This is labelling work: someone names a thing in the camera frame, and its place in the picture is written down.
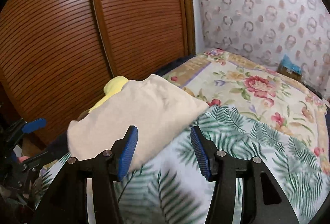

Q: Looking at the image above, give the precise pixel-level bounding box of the circle pattern lace curtain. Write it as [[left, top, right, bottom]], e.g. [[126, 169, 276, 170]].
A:
[[199, 0, 329, 97]]

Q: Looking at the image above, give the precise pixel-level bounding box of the blue item on box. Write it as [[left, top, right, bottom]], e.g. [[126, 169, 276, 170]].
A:
[[277, 55, 303, 82]]

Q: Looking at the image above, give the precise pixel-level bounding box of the dark blue bed sheet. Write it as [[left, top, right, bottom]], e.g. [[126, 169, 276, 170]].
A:
[[154, 54, 195, 77]]

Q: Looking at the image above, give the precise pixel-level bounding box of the yellow plush toy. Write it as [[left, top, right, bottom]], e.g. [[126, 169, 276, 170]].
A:
[[77, 76, 129, 121]]

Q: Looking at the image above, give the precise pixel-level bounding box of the brown louvered wardrobe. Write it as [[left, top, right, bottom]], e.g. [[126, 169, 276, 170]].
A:
[[1, 0, 195, 144]]

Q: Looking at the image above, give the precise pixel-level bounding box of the person's left hand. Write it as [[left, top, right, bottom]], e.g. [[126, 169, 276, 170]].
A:
[[18, 156, 29, 163]]

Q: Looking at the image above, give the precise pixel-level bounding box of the green leaf print blanket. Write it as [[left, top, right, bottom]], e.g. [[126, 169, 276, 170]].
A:
[[36, 105, 329, 223]]

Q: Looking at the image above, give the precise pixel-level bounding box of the floral rose bedspread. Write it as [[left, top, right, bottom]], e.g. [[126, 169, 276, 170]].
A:
[[164, 48, 329, 173]]

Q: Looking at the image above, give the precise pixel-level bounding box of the beige small garment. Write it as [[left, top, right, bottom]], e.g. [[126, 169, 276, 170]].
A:
[[67, 74, 209, 170]]

